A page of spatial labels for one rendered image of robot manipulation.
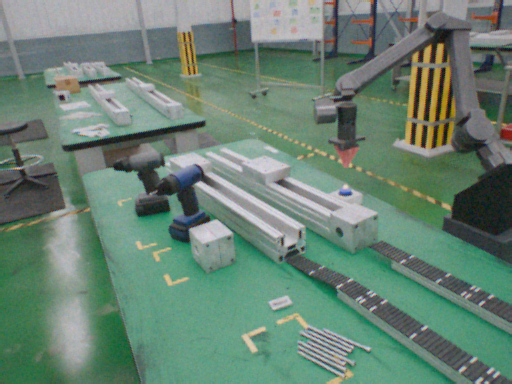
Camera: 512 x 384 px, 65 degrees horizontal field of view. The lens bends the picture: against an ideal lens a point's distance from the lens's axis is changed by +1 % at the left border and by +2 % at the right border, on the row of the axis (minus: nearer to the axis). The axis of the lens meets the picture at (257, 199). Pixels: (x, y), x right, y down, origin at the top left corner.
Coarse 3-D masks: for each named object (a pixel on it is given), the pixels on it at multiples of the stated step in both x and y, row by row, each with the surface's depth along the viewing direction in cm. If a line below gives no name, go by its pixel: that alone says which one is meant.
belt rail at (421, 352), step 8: (344, 296) 94; (352, 304) 91; (360, 304) 89; (360, 312) 90; (368, 312) 87; (376, 320) 86; (384, 328) 84; (392, 328) 82; (392, 336) 83; (400, 336) 82; (408, 344) 80; (416, 344) 78; (416, 352) 78; (424, 352) 77; (432, 360) 76; (440, 360) 74; (440, 368) 74; (448, 368) 73; (448, 376) 73; (456, 376) 72; (464, 376) 70
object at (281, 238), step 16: (208, 176) 152; (208, 192) 137; (224, 192) 144; (240, 192) 135; (208, 208) 141; (224, 208) 130; (240, 208) 124; (256, 208) 126; (272, 208) 122; (240, 224) 123; (256, 224) 114; (272, 224) 121; (288, 224) 113; (256, 240) 117; (272, 240) 110; (288, 240) 112; (272, 256) 111; (288, 256) 112
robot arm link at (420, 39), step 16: (432, 16) 126; (448, 16) 126; (416, 32) 128; (432, 32) 127; (400, 48) 126; (416, 48) 127; (368, 64) 125; (384, 64) 125; (352, 80) 122; (368, 80) 123
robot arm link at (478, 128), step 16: (448, 32) 134; (464, 32) 127; (448, 48) 130; (464, 48) 126; (464, 64) 125; (464, 80) 123; (464, 96) 122; (464, 112) 119; (480, 112) 117; (464, 128) 117; (480, 128) 115
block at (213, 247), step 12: (192, 228) 112; (204, 228) 112; (216, 228) 111; (192, 240) 112; (204, 240) 106; (216, 240) 106; (228, 240) 108; (204, 252) 105; (216, 252) 107; (228, 252) 109; (204, 264) 108; (216, 264) 109; (228, 264) 111
